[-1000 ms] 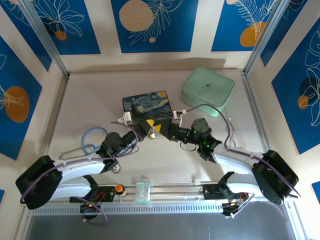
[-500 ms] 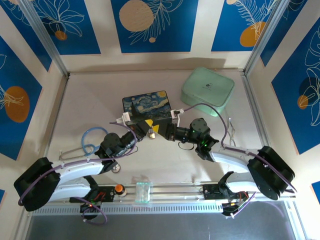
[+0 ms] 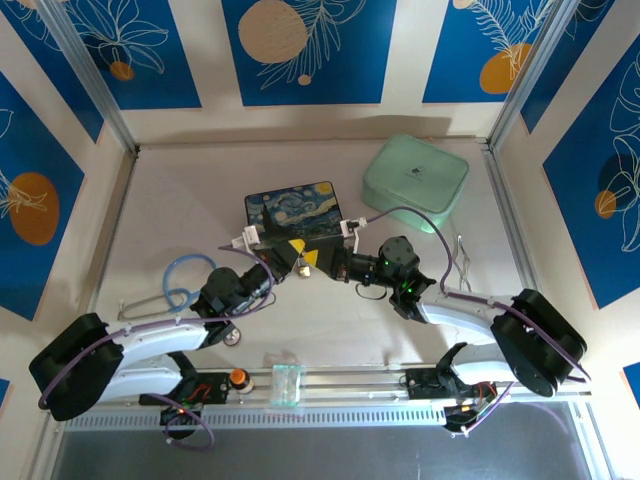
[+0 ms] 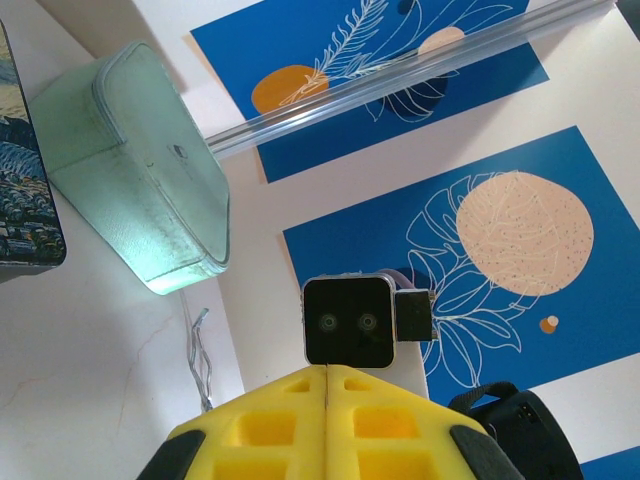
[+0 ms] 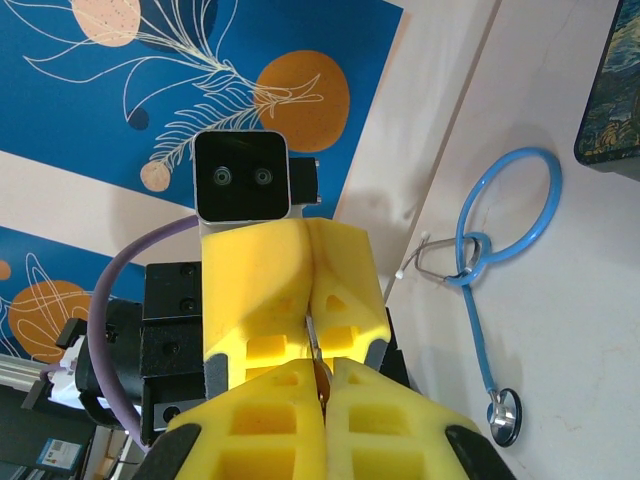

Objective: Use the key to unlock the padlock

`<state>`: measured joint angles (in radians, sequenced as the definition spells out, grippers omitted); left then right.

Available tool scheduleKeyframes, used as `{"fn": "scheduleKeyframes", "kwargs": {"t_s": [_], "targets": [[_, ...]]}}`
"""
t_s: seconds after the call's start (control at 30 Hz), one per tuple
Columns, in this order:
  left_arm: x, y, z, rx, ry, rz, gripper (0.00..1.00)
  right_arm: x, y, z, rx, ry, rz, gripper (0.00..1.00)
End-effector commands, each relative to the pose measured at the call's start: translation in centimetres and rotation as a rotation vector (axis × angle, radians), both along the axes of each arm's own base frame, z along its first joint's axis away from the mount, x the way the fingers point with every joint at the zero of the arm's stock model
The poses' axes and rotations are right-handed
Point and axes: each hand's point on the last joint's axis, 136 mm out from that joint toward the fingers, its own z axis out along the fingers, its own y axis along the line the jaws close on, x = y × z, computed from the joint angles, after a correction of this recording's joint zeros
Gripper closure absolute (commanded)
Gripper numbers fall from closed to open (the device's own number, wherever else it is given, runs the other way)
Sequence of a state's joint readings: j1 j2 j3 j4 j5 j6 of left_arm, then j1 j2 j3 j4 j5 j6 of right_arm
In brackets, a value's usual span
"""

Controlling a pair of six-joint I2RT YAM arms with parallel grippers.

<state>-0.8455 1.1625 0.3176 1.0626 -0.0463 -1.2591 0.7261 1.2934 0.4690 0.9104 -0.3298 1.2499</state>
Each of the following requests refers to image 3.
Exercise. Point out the small round grey disc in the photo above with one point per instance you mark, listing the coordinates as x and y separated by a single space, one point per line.
232 338

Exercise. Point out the blue poster with orange oval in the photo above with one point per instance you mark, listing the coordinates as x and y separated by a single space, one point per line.
35 210

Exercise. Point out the blue poster with white leaves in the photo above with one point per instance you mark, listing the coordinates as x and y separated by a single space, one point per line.
600 200

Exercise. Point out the small brass padlock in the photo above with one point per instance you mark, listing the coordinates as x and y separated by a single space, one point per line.
304 270

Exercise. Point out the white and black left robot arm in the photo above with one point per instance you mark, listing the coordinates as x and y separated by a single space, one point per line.
160 335

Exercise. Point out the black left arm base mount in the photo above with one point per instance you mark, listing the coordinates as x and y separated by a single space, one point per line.
210 387

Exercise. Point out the blue poster with beige circle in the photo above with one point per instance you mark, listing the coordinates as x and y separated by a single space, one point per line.
310 55

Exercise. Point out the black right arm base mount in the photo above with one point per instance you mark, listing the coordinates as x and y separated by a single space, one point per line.
425 382

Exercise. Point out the clear plastic box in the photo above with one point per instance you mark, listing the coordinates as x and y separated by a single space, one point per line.
287 385

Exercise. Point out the blue poster with leaf drawing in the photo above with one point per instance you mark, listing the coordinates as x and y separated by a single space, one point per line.
140 55

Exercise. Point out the aluminium rail with slotted duct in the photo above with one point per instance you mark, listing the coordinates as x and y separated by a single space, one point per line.
350 395

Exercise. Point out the blue poster with orange circle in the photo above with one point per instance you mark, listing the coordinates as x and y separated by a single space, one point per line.
495 55

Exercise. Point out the starry night print box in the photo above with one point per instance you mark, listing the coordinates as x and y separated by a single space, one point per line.
300 210

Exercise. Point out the mint green zip case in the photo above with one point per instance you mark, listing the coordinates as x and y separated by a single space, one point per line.
415 180

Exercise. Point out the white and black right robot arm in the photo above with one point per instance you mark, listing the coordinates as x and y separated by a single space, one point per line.
460 310

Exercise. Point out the aluminium frame post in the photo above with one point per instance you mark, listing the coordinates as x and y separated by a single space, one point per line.
90 75
540 70

